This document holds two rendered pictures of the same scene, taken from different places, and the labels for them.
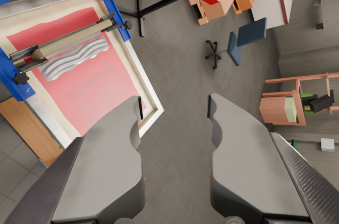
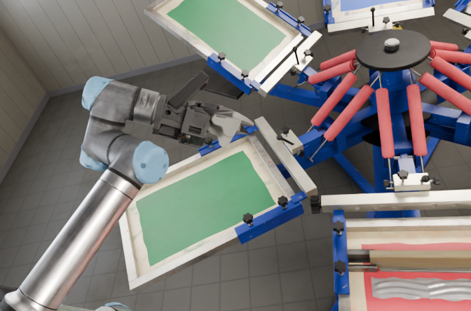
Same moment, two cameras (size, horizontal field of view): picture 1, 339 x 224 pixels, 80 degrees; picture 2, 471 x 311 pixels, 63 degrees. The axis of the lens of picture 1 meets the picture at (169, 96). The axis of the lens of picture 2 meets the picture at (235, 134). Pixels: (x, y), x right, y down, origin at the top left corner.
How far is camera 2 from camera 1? 0.90 m
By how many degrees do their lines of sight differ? 94
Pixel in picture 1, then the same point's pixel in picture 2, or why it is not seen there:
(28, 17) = (390, 235)
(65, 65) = (402, 289)
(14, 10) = (376, 224)
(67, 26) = not seen: hidden behind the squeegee
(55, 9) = (423, 235)
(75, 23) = not seen: hidden behind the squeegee
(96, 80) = not seen: outside the picture
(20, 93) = (336, 284)
